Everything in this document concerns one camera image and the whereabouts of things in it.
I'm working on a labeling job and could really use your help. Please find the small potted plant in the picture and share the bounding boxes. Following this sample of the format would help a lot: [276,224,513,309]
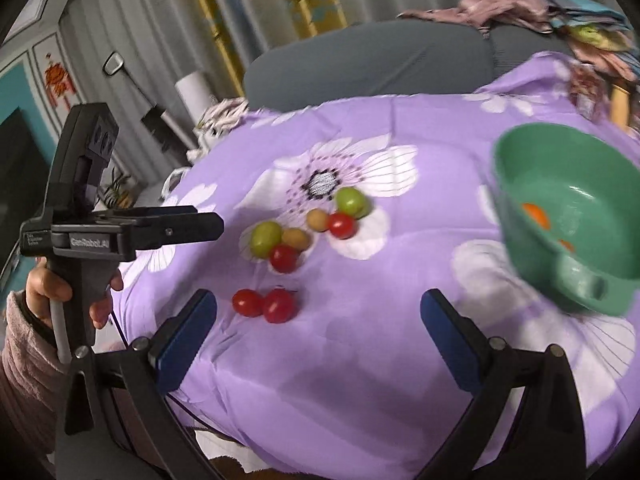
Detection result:
[102,167,136,208]

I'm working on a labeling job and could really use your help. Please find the grey curtain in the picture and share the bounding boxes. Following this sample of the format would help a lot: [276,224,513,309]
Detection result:
[60,0,481,171]

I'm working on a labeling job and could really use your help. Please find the wooden post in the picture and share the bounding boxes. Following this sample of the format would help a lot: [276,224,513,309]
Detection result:
[610,82,632,126]

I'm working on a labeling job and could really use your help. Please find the pink clothes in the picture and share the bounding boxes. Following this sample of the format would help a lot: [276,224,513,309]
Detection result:
[397,0,556,36]

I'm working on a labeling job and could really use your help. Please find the grey sofa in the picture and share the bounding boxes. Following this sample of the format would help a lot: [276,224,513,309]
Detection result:
[242,19,576,111]

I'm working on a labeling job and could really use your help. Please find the white paper roll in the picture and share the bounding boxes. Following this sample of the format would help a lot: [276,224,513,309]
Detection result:
[175,71,211,118]

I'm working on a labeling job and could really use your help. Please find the red cherry tomato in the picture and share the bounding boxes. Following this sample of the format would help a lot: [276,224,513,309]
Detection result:
[262,287,297,324]
[327,212,358,240]
[232,289,265,317]
[269,245,301,274]

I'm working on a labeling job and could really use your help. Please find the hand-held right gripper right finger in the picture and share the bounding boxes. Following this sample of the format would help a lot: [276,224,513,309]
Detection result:
[420,288,588,480]

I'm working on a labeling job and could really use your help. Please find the white patterned cloth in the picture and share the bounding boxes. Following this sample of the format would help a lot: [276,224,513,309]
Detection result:
[187,97,251,161]

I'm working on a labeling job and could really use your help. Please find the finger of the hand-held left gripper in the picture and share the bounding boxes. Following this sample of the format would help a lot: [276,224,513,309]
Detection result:
[120,211,225,253]
[95,205,200,223]

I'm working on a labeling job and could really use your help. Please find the person's left hand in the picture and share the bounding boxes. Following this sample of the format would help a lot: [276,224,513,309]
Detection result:
[26,266,124,331]

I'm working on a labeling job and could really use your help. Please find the green plastic bowl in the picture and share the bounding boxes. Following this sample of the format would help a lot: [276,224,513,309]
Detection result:
[492,122,640,317]

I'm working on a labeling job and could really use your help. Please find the purple floral cloth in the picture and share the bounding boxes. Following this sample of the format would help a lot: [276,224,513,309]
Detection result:
[107,50,640,471]

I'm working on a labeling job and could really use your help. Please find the black screen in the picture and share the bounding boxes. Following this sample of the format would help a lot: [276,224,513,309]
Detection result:
[0,107,56,271]

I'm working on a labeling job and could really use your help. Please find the orange paper decoration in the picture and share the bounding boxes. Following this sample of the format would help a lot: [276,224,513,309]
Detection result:
[44,52,76,111]

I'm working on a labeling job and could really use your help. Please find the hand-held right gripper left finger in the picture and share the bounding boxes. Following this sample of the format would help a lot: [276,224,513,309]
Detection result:
[54,288,228,480]

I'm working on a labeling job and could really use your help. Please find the person's left forearm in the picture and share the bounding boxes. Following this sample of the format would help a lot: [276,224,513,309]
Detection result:
[0,291,68,458]

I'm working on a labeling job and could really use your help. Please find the green tomato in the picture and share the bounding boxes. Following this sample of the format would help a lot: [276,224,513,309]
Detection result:
[250,221,284,259]
[335,187,368,220]

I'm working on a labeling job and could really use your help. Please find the white plastic bag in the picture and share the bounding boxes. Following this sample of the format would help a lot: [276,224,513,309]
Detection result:
[160,166,193,201]

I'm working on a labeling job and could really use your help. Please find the colourful cloth pile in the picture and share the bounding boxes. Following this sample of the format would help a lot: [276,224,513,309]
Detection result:
[537,0,640,83]

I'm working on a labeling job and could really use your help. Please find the black desk lamp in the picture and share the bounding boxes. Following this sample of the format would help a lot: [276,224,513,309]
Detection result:
[102,50,176,146]

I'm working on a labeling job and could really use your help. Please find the red patterned jar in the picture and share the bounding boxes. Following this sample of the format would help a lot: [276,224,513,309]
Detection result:
[567,62,603,118]

